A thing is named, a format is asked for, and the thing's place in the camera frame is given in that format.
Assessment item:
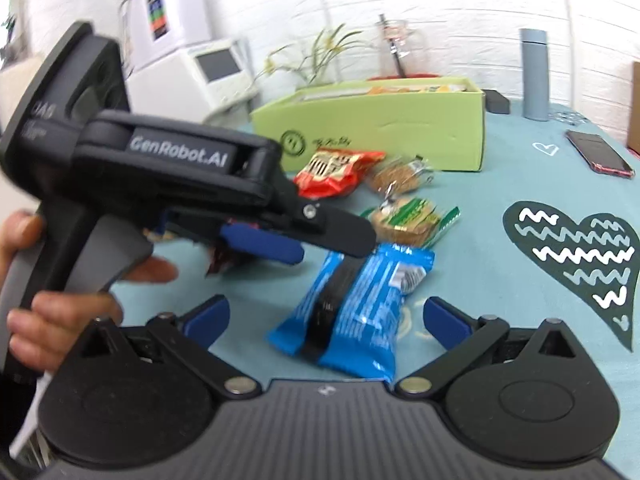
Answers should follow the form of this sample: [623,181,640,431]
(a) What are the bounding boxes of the green biscuit packet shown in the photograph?
[361,196,462,250]

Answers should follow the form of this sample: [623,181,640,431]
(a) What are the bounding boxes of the white appliance with screen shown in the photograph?
[125,37,261,111]

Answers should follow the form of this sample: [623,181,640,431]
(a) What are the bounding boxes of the red and orange snack packet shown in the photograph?
[293,149,387,199]

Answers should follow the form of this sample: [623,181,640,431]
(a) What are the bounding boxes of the smartphone in pink case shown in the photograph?
[565,130,637,178]

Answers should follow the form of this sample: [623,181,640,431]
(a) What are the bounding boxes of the white water purifier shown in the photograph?
[120,0,208,68]

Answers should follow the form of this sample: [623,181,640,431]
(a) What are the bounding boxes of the brown cardboard box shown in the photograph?
[627,60,640,153]

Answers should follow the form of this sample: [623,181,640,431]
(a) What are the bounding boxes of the glass pitcher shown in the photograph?
[377,15,431,79]

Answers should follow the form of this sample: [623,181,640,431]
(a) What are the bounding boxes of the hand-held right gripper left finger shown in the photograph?
[75,295,261,398]

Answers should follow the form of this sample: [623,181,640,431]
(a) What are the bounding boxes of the grey blue bottle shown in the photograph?
[520,27,551,122]

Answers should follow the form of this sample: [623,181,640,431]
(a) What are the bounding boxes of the person's left hand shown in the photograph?
[0,210,179,362]

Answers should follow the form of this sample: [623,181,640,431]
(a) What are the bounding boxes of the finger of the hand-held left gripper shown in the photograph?
[260,160,377,258]
[165,212,304,266]

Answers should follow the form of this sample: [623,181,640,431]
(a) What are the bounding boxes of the glass vase with yellow flowers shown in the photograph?
[252,22,363,91]

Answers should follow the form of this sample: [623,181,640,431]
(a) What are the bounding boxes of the blue snack packet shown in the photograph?
[267,242,437,380]

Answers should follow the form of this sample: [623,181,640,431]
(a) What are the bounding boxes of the clear packet of brown cookies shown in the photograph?
[366,156,435,195]

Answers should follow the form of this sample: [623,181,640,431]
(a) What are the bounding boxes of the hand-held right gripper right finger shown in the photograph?
[394,297,588,398]

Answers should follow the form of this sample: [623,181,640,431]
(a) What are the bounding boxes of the dark brown snack packet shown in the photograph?
[206,237,251,277]

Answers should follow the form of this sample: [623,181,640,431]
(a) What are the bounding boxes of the teal heart print tablecloth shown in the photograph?
[107,95,640,461]

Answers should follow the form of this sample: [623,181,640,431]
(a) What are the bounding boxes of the green cardboard box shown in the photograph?
[250,76,486,173]

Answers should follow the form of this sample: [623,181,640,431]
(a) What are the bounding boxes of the small black box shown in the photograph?
[484,89,511,114]

